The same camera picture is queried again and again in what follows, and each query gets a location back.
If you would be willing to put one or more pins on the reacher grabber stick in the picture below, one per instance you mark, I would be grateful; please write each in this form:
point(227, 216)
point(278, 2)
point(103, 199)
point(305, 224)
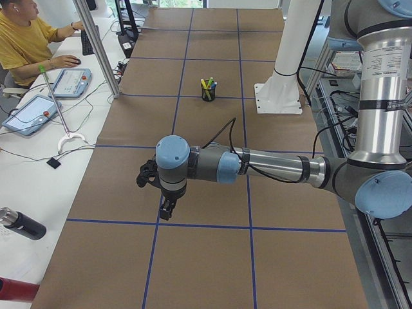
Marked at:
point(68, 135)

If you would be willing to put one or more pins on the green highlighter pen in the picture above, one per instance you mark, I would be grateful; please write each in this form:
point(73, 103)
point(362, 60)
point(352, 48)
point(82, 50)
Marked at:
point(210, 82)

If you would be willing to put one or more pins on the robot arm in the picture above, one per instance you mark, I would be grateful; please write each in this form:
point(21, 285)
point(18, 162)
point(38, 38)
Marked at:
point(373, 178)

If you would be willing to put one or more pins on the lower teach pendant tablet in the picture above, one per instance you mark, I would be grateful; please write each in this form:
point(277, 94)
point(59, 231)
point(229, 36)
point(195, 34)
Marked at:
point(31, 116)

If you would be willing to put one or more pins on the person in yellow shirt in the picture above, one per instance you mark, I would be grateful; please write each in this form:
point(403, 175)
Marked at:
point(25, 38)

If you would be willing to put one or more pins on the yellow highlighter pen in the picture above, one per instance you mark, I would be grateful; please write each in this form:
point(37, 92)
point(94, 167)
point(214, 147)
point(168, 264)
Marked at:
point(204, 85)

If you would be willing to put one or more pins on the black keyboard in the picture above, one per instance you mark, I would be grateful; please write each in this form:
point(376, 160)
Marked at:
point(87, 48)

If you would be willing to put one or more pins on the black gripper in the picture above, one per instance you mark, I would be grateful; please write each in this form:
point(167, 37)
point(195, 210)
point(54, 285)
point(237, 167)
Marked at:
point(170, 196)

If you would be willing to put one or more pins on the aluminium frame post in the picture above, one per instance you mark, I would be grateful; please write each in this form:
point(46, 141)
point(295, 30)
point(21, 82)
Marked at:
point(98, 48)

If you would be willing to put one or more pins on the red cylinder object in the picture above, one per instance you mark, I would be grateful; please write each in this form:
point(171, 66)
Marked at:
point(19, 291)

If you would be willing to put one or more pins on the black thermos bottle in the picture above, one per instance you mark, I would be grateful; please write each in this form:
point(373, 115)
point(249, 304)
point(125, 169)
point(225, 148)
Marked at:
point(22, 224)

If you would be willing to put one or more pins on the teach pendant tablet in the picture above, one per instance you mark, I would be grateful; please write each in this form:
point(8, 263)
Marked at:
point(31, 116)
point(71, 83)

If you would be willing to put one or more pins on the upper teach pendant tablet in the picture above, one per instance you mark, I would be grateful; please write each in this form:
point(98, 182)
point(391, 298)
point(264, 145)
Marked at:
point(71, 83)

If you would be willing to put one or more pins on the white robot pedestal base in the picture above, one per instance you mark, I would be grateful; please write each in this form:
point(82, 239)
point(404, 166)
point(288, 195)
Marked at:
point(280, 93)

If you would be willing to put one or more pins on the person's hand on mouse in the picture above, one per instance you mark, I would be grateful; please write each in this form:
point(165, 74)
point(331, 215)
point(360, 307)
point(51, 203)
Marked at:
point(63, 61)

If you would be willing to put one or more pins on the black mesh pen holder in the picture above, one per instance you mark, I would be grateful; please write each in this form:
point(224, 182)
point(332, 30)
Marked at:
point(209, 95)

